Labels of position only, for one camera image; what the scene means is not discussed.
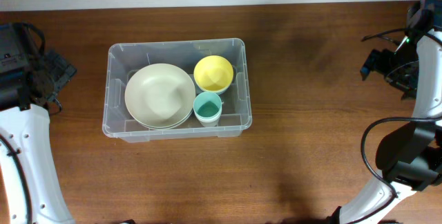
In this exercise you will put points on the mint green cup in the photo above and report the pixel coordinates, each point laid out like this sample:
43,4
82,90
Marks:
207,106

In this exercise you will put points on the yellow bowl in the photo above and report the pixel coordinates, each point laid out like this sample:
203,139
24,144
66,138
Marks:
213,72

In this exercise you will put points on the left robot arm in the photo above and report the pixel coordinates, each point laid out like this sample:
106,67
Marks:
28,169

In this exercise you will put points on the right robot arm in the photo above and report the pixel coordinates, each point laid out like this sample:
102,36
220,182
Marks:
408,159

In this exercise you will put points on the white bowl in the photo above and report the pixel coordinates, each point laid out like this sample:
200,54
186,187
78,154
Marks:
218,92

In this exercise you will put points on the cream plate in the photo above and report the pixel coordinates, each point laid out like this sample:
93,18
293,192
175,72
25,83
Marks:
160,96
188,117

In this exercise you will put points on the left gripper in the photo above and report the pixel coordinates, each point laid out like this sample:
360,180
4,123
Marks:
57,66

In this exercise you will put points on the grey cup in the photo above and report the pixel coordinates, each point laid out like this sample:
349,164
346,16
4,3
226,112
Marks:
208,122

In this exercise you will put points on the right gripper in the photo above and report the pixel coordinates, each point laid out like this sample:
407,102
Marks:
376,61

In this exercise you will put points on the clear plastic storage container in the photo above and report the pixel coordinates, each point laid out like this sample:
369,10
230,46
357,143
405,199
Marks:
125,59

